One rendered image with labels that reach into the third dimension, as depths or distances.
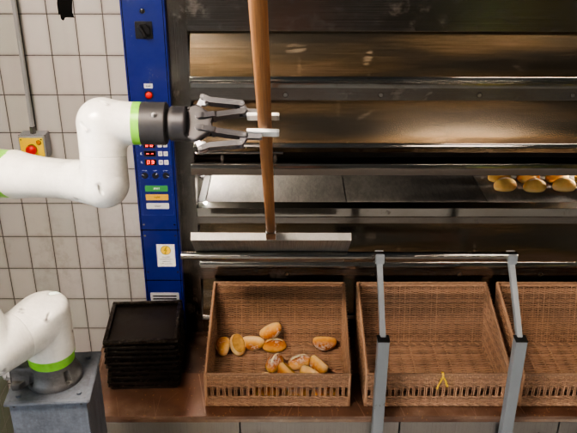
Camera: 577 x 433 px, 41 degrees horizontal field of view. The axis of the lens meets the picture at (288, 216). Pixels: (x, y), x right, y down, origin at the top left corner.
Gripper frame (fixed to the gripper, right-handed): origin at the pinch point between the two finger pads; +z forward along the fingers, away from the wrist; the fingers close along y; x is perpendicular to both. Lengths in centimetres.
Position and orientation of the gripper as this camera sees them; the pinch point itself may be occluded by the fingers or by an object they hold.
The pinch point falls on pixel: (263, 124)
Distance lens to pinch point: 166.1
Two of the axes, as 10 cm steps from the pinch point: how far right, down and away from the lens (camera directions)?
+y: 0.0, 9.7, -2.6
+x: 0.1, -2.6, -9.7
